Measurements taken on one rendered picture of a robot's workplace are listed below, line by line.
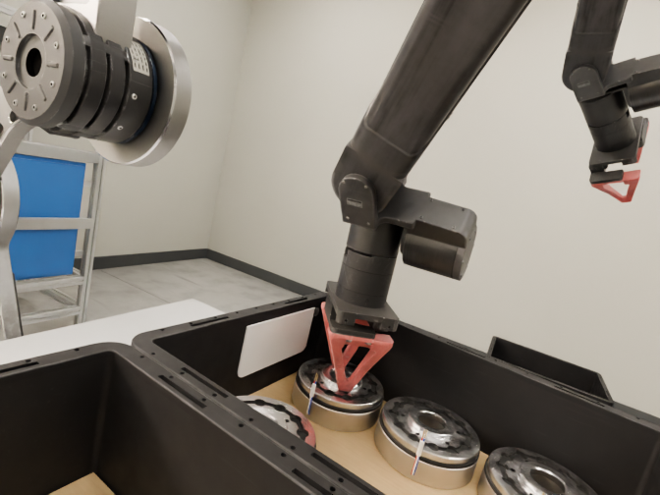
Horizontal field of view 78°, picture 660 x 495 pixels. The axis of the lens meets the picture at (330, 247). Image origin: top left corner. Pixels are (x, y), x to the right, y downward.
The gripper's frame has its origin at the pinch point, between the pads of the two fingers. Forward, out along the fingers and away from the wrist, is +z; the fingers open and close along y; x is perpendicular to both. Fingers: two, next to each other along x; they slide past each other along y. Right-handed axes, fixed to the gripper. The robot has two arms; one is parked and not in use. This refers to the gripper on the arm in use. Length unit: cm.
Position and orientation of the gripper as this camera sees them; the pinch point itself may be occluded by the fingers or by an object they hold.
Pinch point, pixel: (342, 371)
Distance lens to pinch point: 48.9
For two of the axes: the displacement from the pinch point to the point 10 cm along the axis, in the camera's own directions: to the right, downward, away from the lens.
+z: -2.1, 9.6, 1.9
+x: -9.7, -1.8, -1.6
